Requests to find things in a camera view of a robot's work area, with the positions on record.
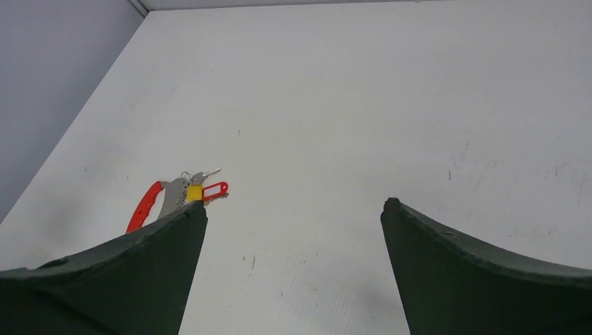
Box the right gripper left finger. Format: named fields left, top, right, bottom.
left=1, top=202, right=208, bottom=334

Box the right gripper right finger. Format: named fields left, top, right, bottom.
left=380, top=198, right=591, bottom=334

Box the red handled keyring holder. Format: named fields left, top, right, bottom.
left=125, top=174, right=190, bottom=234

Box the yellow key tag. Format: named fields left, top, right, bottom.
left=186, top=184, right=202, bottom=202

